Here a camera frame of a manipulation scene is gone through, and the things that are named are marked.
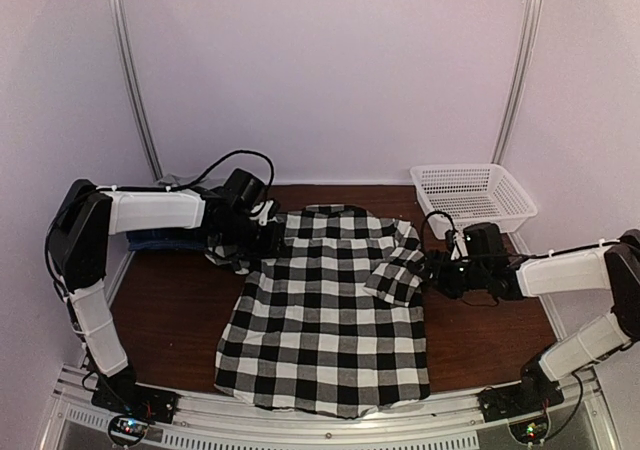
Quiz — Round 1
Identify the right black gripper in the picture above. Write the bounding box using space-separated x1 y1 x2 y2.
408 250 489 299

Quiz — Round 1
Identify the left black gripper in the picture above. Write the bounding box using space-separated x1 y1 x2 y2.
216 211 290 259

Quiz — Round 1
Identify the black white checkered shirt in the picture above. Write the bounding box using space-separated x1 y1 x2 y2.
208 205 430 419

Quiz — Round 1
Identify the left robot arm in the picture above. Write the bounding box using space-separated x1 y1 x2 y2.
45 171 282 377

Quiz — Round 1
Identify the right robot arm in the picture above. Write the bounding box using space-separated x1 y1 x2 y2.
420 222 639 412

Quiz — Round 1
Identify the folded blue plaid shirt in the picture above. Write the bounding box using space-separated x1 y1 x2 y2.
126 228 207 251

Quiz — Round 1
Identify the white plastic basket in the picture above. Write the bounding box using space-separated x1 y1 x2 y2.
409 164 538 240

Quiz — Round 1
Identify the right circuit board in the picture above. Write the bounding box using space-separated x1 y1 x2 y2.
509 416 550 446

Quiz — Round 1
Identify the circuit board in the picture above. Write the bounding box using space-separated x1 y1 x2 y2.
107 415 150 446
509 416 550 446

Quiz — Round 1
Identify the left circuit board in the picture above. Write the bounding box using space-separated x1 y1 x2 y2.
107 415 150 446

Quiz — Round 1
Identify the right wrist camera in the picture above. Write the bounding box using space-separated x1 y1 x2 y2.
445 222 506 260

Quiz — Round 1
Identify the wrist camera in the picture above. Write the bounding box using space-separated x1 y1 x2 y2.
223 168 265 210
445 222 506 260

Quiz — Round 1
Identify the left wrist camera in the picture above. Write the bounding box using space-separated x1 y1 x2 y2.
223 168 265 210

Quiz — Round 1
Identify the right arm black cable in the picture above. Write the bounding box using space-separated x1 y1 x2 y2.
419 212 621 266

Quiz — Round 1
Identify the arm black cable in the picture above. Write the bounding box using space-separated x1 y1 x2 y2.
419 212 621 266
164 149 276 201

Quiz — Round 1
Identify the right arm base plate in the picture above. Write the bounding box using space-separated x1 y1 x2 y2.
477 382 564 422

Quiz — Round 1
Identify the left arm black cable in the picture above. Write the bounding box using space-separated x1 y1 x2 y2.
164 149 276 201

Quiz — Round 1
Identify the aluminium front rail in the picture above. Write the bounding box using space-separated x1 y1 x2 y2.
36 365 620 449

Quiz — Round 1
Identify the left aluminium frame post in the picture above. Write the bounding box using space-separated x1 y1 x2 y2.
108 0 163 181

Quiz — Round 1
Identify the aluminium frame post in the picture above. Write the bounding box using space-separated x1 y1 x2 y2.
108 0 163 181
491 0 543 165

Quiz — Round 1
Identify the right aluminium frame post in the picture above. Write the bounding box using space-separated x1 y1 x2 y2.
491 0 543 165

